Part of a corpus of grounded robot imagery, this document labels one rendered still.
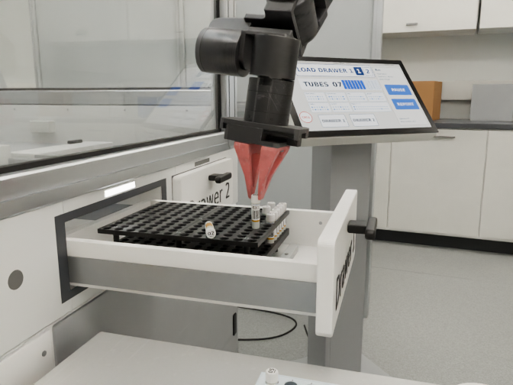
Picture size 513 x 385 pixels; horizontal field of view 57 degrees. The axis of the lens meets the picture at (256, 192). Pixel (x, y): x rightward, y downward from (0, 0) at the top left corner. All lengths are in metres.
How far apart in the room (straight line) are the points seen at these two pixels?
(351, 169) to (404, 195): 2.03
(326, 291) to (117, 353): 0.28
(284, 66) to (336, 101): 0.91
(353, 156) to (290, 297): 1.07
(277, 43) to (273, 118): 0.09
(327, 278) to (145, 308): 0.42
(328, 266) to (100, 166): 0.35
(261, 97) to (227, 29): 0.10
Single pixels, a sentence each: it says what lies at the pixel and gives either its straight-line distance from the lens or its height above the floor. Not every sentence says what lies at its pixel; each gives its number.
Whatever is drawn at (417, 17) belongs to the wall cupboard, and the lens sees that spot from 3.91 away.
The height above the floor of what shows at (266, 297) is 0.85.
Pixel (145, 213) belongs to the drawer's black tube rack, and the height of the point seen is 0.90.
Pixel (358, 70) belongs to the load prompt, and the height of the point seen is 1.16.
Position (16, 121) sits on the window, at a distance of 0.60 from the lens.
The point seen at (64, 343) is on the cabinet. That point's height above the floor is 0.76.
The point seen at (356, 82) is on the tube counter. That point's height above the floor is 1.12.
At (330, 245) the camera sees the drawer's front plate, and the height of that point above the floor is 0.92.
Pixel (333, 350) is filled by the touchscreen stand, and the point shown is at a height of 0.21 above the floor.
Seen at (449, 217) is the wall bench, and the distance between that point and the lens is 3.61.
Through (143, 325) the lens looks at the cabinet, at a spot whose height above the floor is 0.69.
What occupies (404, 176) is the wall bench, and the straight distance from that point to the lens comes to 3.56.
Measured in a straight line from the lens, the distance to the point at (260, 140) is 0.57.
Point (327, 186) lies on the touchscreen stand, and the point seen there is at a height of 0.79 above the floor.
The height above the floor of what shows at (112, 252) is 0.88.
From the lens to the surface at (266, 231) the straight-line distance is 0.62.
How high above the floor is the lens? 1.07
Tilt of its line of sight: 11 degrees down
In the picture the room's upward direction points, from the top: straight up
